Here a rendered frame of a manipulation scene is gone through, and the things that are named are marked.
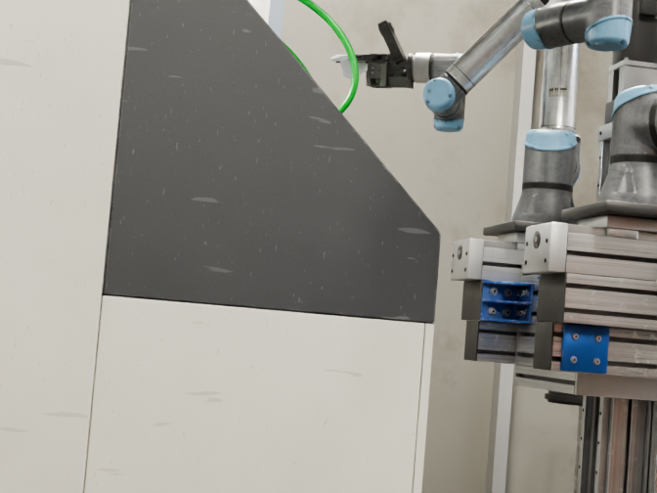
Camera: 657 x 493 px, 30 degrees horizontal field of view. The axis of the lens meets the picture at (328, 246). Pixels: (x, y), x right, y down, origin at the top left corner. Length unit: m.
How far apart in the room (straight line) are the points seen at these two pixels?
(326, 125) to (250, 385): 0.46
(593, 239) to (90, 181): 0.91
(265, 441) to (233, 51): 0.65
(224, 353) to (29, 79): 0.54
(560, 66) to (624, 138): 0.67
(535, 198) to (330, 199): 0.82
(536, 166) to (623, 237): 0.55
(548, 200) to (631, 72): 0.35
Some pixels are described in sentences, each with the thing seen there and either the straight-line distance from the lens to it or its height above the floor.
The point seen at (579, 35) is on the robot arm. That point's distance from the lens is 2.19.
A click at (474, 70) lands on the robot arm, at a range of 2.92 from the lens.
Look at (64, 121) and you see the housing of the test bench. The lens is 2.01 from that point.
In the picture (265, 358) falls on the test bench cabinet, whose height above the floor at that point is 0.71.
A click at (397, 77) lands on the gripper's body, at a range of 3.10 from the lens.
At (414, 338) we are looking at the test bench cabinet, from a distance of 2.14.
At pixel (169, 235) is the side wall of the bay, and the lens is 2.02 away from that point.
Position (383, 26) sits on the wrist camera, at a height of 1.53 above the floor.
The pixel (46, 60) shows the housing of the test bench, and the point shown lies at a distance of 2.03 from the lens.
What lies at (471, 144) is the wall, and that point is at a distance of 5.33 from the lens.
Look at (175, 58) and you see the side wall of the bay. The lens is 2.06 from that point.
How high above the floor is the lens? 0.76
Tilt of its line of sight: 4 degrees up
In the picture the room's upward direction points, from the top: 5 degrees clockwise
